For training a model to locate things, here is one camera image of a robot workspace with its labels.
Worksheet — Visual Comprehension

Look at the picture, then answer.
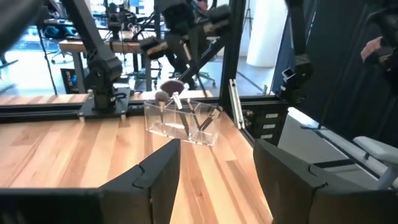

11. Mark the wooden workbench with black legs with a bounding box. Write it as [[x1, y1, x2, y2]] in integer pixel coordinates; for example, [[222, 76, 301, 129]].
[[58, 29, 153, 94]]

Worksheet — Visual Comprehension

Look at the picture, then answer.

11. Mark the long pale-tipped makeup brush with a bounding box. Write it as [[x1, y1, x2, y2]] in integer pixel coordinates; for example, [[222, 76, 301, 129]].
[[185, 98, 201, 130]]

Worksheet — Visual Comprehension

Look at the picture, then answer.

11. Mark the white grey chair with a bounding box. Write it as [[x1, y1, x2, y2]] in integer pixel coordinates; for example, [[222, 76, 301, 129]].
[[277, 107, 398, 191]]

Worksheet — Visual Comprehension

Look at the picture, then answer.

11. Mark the black box with white labels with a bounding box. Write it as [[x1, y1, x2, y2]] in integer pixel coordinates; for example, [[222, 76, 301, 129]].
[[244, 101, 290, 147]]

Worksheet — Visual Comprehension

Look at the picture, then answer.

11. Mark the dark curtain partition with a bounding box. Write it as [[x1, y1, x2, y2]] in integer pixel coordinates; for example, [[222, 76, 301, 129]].
[[272, 0, 398, 147]]

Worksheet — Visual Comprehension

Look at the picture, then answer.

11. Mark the silver metal bracket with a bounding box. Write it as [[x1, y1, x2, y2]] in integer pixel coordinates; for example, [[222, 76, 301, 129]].
[[228, 78, 246, 130]]

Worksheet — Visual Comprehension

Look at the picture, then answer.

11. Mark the person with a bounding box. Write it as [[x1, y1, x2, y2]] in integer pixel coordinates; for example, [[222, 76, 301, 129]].
[[161, 0, 215, 91], [359, 6, 398, 94]]

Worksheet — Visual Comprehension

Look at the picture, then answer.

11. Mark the white-ferrule dark-tip makeup brush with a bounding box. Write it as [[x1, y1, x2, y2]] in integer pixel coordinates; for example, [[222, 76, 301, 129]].
[[205, 105, 223, 128]]

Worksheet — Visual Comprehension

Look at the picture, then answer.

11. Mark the large fluffy brown powder brush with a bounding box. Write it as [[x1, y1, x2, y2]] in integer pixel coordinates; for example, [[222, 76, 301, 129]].
[[159, 80, 191, 138]]

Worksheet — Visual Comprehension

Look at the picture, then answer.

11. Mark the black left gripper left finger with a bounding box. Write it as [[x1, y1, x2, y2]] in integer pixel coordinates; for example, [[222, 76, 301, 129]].
[[0, 138, 182, 224]]

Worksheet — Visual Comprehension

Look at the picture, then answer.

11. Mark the clear acrylic brush organizer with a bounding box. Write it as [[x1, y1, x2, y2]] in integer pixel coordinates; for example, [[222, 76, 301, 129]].
[[143, 97, 223, 147]]

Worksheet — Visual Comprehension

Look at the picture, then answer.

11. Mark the round-head makeup brush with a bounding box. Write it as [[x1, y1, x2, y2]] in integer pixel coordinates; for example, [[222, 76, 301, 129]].
[[154, 90, 170, 125]]

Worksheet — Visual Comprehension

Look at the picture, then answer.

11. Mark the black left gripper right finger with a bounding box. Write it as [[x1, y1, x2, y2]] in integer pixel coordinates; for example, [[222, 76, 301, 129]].
[[252, 138, 398, 224]]

